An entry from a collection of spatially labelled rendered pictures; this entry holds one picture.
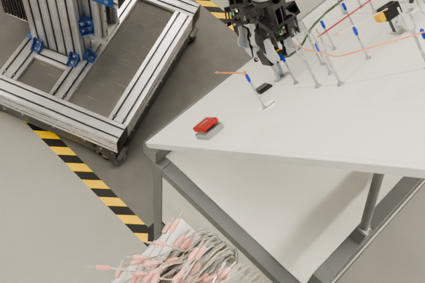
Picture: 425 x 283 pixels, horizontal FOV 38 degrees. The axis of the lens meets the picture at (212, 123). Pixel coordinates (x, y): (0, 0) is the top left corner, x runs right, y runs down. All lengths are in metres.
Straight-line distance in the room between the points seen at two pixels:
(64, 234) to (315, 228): 1.19
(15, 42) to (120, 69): 0.49
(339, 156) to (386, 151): 0.09
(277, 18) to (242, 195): 0.57
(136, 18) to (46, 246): 1.12
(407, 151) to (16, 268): 1.86
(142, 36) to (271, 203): 1.32
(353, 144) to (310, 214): 0.68
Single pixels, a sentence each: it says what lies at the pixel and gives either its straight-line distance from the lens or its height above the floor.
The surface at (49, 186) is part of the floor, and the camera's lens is 2.70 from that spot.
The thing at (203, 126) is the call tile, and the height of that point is 1.12.
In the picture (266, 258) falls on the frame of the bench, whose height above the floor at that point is 0.80.
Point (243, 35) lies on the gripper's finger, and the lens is 1.71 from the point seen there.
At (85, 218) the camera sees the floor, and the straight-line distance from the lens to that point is 2.61.
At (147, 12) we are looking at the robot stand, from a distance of 2.94.
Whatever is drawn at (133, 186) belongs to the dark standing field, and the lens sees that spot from 2.66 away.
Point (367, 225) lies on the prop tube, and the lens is 1.50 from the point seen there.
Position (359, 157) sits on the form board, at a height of 1.49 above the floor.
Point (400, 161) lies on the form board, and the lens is 1.01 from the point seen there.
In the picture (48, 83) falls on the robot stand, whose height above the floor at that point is 0.21.
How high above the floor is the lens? 2.39
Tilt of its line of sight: 58 degrees down
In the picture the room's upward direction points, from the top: 8 degrees clockwise
